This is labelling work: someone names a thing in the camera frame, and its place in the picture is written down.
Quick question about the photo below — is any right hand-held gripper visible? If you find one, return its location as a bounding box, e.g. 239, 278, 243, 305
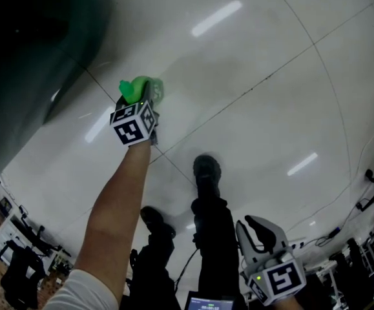
235, 214, 306, 307

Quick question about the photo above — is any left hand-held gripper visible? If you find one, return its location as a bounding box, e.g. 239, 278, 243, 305
110, 80, 160, 147

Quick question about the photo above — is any green plastic bottle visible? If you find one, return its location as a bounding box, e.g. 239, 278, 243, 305
118, 75, 165, 107

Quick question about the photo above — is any person's left forearm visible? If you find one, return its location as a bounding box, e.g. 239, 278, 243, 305
73, 139, 152, 303

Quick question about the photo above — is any person's right leg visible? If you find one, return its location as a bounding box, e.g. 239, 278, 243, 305
191, 185, 242, 303

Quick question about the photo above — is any person's leg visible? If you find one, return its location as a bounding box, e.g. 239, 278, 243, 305
191, 185, 242, 303
130, 231, 181, 310

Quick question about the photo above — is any black body-worn monitor screen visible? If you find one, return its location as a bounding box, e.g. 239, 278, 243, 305
185, 291, 236, 310

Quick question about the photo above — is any person's black right shoe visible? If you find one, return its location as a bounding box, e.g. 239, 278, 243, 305
192, 155, 222, 200

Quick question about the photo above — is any person's black shoe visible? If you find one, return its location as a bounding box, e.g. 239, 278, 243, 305
192, 155, 222, 200
140, 206, 177, 238

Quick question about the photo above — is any person's black left shoe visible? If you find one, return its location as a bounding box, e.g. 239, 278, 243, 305
140, 206, 177, 238

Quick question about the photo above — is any person's left leg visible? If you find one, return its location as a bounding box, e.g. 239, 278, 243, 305
130, 231, 181, 310

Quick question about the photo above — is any oval dark green bathtub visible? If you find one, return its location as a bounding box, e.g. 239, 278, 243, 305
0, 0, 116, 174

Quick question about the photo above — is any black office chair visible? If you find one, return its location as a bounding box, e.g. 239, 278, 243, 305
0, 224, 73, 306

